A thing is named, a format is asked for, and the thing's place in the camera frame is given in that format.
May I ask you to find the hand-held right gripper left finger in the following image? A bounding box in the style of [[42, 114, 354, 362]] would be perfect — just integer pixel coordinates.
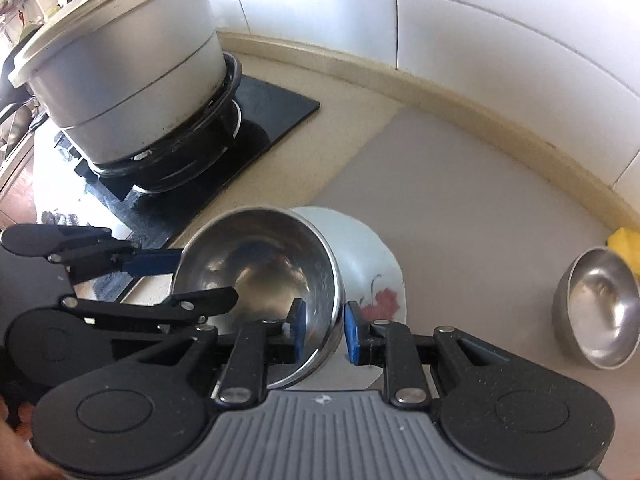
[[132, 298, 308, 407]]

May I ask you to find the medium steel bowl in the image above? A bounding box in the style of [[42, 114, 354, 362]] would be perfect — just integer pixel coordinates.
[[169, 206, 347, 392]]

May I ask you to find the person's left forearm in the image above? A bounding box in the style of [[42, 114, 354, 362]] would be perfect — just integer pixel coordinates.
[[0, 395, 63, 480]]

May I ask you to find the yellow sponge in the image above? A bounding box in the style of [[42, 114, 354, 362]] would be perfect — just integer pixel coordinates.
[[606, 227, 640, 276]]

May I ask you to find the dark cookware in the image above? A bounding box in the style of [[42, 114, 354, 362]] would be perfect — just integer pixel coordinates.
[[0, 55, 38, 156]]

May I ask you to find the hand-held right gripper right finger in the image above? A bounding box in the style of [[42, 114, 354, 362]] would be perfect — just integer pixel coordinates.
[[343, 301, 503, 407]]

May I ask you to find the silver pot lid black handle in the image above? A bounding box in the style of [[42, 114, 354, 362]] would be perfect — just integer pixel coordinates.
[[9, 0, 257, 86]]

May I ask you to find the large steel bowl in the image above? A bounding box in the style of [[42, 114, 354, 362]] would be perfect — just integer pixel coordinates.
[[551, 246, 640, 371]]

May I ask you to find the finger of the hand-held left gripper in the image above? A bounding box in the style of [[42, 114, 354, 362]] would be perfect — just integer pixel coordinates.
[[59, 286, 240, 328], [0, 224, 185, 286]]

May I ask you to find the black glass gas stove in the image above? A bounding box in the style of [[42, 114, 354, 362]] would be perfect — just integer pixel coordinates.
[[32, 75, 321, 256]]

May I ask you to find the grey counter mat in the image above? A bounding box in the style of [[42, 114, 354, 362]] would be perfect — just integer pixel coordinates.
[[300, 106, 640, 401]]

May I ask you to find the white plate with red flowers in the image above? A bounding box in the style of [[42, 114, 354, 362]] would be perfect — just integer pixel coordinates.
[[287, 206, 407, 391]]

